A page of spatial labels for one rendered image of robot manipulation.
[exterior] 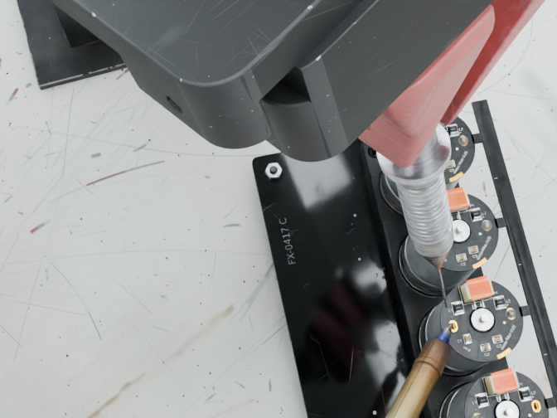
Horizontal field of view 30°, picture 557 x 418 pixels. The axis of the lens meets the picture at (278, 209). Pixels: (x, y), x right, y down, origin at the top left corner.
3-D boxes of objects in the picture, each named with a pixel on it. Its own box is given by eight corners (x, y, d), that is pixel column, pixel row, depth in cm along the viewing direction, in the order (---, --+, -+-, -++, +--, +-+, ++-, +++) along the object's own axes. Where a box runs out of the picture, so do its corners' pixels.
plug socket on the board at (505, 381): (491, 404, 31) (496, 402, 30) (482, 375, 31) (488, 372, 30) (516, 398, 31) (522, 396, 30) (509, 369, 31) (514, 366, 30)
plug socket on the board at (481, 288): (466, 311, 31) (471, 308, 31) (458, 284, 32) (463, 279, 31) (491, 306, 31) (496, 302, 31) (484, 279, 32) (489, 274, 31)
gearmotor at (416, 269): (404, 305, 36) (430, 277, 31) (388, 238, 37) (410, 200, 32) (472, 291, 37) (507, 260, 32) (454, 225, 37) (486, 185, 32)
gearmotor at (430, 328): (424, 384, 36) (453, 368, 31) (407, 315, 36) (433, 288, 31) (493, 369, 36) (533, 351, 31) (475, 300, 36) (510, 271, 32)
